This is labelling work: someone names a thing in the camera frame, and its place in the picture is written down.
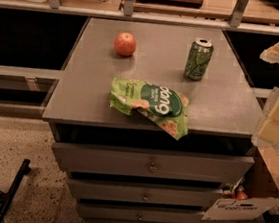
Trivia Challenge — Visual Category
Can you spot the grey drawer cabinet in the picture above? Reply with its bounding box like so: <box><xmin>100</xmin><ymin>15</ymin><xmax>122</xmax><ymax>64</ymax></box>
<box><xmin>43</xmin><ymin>18</ymin><xmax>261</xmax><ymax>223</ymax></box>

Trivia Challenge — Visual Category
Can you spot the green soda can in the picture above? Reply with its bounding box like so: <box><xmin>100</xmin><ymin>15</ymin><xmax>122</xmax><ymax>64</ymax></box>
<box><xmin>184</xmin><ymin>38</ymin><xmax>214</xmax><ymax>81</ymax></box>

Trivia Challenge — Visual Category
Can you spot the middle grey drawer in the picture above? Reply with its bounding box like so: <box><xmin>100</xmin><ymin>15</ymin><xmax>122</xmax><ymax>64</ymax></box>
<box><xmin>68</xmin><ymin>179</ymin><xmax>220</xmax><ymax>208</ymax></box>

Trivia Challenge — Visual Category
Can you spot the grey drawer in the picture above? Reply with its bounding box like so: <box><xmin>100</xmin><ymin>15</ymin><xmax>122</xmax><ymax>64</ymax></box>
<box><xmin>52</xmin><ymin>142</ymin><xmax>254</xmax><ymax>184</ymax></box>
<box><xmin>68</xmin><ymin>179</ymin><xmax>220</xmax><ymax>208</ymax></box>
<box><xmin>77</xmin><ymin>203</ymin><xmax>204</xmax><ymax>223</ymax></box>

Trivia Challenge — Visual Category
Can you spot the black metal stand leg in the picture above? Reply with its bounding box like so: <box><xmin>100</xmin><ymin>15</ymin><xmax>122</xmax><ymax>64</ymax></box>
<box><xmin>0</xmin><ymin>159</ymin><xmax>31</xmax><ymax>223</ymax></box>

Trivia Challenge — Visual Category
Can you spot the bottom grey drawer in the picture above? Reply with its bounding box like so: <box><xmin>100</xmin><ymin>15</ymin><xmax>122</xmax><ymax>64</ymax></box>
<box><xmin>77</xmin><ymin>203</ymin><xmax>204</xmax><ymax>223</ymax></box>

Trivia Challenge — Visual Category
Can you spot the green chip bag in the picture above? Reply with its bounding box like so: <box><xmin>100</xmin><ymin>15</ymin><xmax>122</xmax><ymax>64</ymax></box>
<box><xmin>109</xmin><ymin>78</ymin><xmax>189</xmax><ymax>140</ymax></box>

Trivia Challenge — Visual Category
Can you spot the cardboard box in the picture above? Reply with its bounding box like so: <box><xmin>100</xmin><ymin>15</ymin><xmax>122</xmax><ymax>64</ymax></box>
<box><xmin>203</xmin><ymin>147</ymin><xmax>279</xmax><ymax>221</ymax></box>

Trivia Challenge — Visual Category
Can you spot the red apple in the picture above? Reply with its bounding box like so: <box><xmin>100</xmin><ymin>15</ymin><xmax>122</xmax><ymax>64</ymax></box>
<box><xmin>114</xmin><ymin>32</ymin><xmax>136</xmax><ymax>57</ymax></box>

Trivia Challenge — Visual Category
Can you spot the orange bottle in box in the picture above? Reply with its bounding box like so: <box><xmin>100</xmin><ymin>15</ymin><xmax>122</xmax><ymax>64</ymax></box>
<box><xmin>235</xmin><ymin>185</ymin><xmax>248</xmax><ymax>200</ymax></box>

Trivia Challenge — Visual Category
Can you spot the metal railing frame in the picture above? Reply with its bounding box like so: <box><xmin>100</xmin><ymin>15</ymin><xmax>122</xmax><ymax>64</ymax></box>
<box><xmin>0</xmin><ymin>0</ymin><xmax>279</xmax><ymax>35</ymax></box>

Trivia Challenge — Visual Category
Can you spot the top grey drawer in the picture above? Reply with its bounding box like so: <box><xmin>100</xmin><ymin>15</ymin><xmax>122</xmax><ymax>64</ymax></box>
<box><xmin>52</xmin><ymin>142</ymin><xmax>254</xmax><ymax>184</ymax></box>

